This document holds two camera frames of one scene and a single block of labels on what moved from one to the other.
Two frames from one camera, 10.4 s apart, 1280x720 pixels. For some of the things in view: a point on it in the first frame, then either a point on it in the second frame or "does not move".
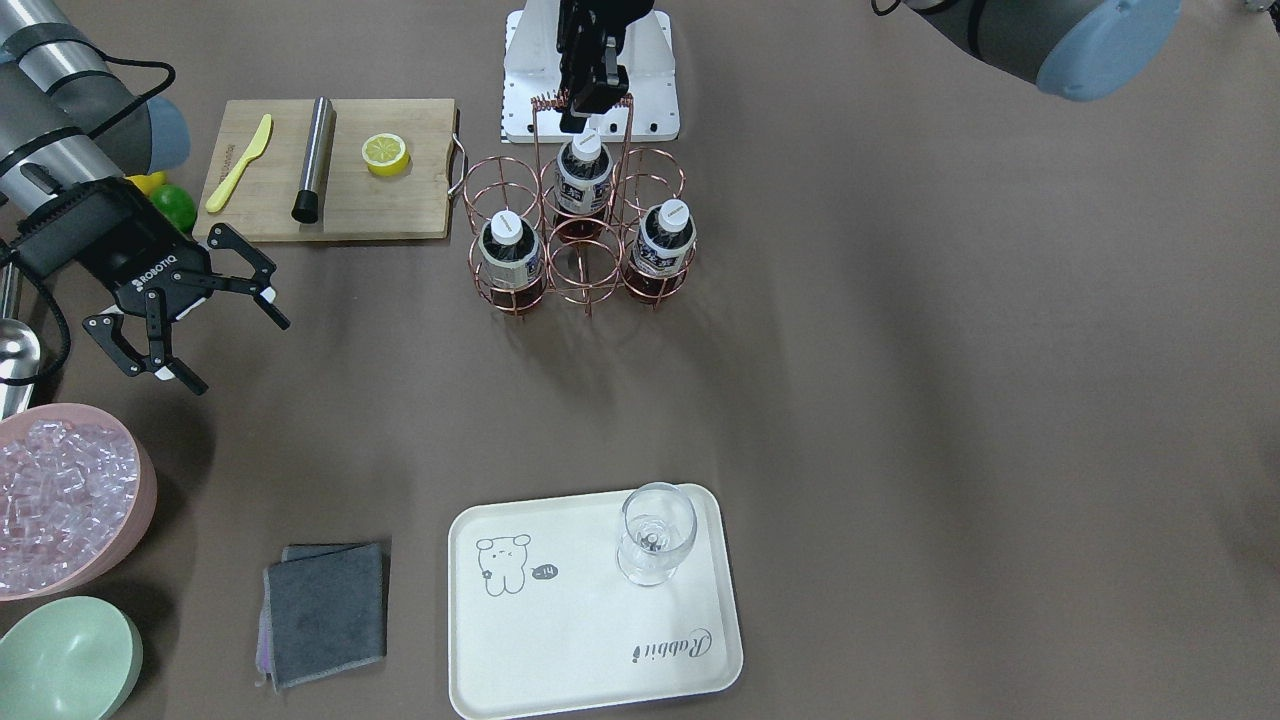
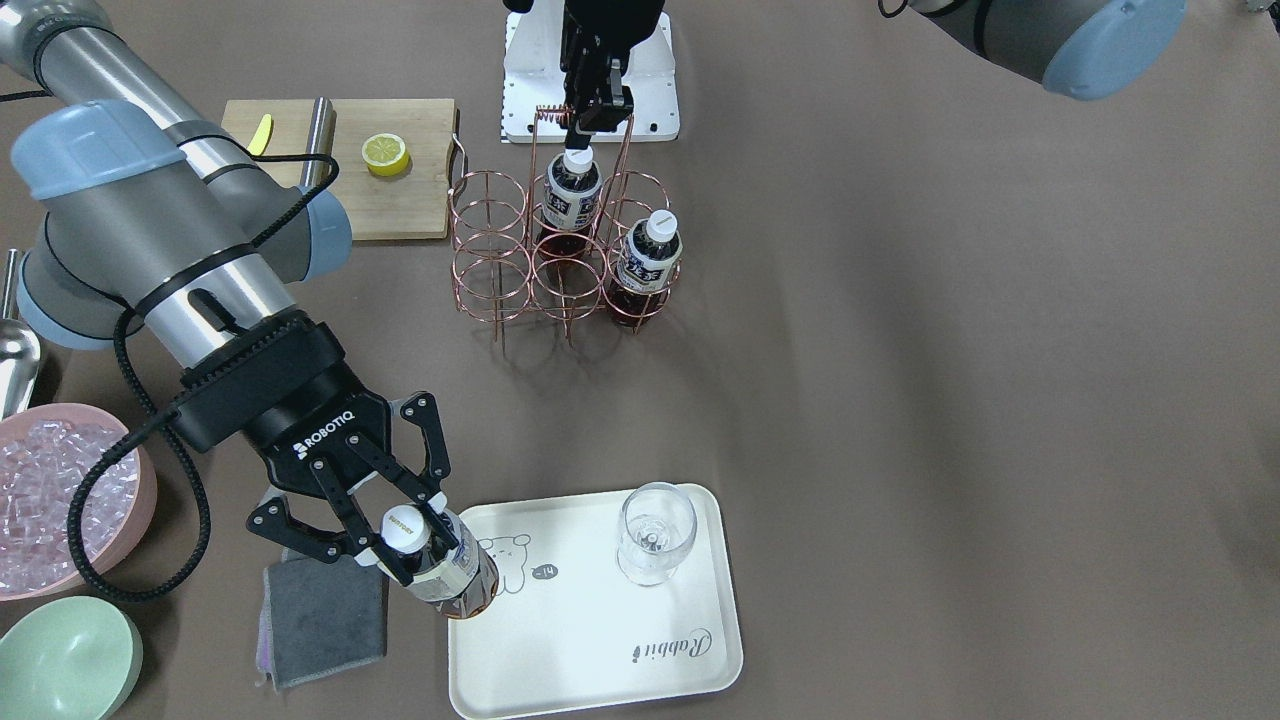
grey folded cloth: x=323 y=611 does not move
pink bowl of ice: x=78 y=498 does not move
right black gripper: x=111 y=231 -> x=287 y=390
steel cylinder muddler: x=306 y=207 does not move
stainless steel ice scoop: x=20 y=355 does not move
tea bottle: x=662 y=252 -> x=460 y=583
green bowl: x=71 y=658 does not move
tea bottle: x=511 y=256 -> x=639 y=289
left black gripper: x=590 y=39 does not move
